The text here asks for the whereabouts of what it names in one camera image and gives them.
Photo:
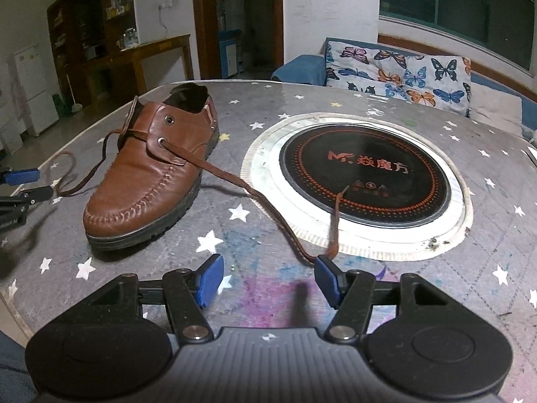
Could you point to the green bag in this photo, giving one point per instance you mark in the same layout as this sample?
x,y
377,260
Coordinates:
x,y
59,107

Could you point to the brown leather shoe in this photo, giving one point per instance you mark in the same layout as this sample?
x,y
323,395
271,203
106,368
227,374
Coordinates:
x,y
138,184

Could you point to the white broom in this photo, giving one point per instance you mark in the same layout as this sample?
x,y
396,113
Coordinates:
x,y
76,108

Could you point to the wooden shelf unit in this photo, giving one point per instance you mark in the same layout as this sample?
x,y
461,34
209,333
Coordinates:
x,y
75,29

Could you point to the grey star-print table cover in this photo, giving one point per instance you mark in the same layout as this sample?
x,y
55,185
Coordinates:
x,y
491,226

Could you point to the person's dark clothing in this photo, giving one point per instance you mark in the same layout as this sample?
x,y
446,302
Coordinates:
x,y
14,369

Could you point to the green-framed window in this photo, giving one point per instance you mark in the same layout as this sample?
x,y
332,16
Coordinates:
x,y
461,4

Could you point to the brown shoelace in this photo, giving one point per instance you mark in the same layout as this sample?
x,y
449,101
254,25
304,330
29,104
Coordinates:
x,y
226,177

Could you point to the butterfly print pillow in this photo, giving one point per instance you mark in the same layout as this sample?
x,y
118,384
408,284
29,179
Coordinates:
x,y
398,75

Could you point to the beige pillow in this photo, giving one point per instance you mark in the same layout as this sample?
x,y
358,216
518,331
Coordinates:
x,y
495,107

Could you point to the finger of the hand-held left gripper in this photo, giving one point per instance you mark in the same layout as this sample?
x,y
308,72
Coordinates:
x,y
29,196
23,176

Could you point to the wooden side table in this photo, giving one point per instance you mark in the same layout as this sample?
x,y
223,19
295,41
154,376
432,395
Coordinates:
x,y
159,46

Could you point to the blue white cabinet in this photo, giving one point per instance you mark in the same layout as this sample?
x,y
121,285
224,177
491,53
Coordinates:
x,y
230,54

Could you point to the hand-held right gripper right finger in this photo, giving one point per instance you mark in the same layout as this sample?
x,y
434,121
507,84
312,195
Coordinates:
x,y
327,279

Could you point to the blue sofa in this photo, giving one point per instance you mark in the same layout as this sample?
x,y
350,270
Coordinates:
x,y
302,69

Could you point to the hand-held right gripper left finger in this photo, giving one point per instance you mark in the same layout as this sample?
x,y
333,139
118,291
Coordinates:
x,y
209,279

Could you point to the white refrigerator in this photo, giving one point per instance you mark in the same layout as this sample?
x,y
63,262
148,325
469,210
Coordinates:
x,y
33,92

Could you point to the round black induction cooktop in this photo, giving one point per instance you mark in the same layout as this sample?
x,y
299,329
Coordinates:
x,y
365,176

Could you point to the wooden door frame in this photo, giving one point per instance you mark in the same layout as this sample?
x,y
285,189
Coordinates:
x,y
197,21

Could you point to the white wall socket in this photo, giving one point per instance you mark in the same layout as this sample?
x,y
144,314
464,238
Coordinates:
x,y
165,6

